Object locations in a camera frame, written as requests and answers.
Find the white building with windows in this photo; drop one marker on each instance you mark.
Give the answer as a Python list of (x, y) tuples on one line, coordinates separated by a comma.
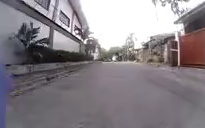
[(30, 13)]

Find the grey asphalt road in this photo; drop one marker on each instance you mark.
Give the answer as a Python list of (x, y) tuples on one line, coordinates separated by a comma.
[(116, 96)]

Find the white gate post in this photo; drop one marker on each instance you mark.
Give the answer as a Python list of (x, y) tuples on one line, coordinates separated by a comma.
[(177, 48)]

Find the building with dark roof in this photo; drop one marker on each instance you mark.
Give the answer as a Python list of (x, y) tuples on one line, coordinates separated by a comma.
[(198, 16)]

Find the dark green hedge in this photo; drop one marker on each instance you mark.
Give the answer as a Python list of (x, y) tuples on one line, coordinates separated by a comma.
[(63, 55)]

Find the red metal gate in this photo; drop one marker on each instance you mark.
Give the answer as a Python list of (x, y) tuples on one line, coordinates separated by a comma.
[(197, 48)]

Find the palm plant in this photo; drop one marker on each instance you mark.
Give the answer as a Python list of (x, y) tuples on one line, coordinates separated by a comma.
[(29, 36)]

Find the palm tree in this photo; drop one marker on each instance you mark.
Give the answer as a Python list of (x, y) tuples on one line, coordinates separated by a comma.
[(89, 41)]

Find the low buildings with wall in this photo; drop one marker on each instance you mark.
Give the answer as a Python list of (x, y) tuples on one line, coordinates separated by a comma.
[(155, 48)]

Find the row of trees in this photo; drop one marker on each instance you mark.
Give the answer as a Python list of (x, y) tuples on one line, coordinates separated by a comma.
[(118, 51)]

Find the grey concrete kerb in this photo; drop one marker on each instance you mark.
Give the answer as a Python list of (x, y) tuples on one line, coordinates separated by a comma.
[(40, 71)]

